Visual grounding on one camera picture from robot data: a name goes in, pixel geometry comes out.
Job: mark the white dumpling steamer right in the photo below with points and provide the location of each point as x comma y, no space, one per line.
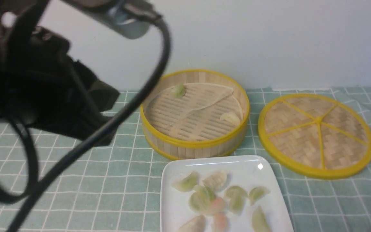
231,118

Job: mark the green dumpling plate bottom right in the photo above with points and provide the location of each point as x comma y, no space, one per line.
259,221

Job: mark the green dumpling plate centre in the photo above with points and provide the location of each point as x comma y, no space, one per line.
236,196

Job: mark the white steamer liner cloth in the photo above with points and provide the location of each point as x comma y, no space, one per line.
168,110

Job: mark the woven bamboo steamer lid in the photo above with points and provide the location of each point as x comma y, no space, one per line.
315,136

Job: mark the large green dumpling plate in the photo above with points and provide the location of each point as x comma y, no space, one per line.
201,199

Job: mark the bamboo steamer basket yellow rim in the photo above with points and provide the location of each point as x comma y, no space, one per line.
202,134

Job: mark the white rectangular plate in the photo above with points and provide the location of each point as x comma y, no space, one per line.
247,171

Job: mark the white dumpling plate top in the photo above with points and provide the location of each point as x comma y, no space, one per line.
216,181

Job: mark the white dumpling plate bottom left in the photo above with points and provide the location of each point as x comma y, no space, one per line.
196,224

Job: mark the pink dumpling plate bottom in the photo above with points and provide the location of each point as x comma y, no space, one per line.
220,223

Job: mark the white dumpling plate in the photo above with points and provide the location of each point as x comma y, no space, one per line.
196,224
216,181

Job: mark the pink dumpling steamer front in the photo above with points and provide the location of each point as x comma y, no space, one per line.
217,206

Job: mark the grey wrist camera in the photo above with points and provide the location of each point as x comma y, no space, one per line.
129,18

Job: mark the green dumpling in steamer back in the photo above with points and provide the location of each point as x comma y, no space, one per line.
178,91

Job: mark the green dumpling steamer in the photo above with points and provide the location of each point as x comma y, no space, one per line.
187,183

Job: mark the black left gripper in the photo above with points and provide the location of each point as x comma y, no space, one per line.
40,83

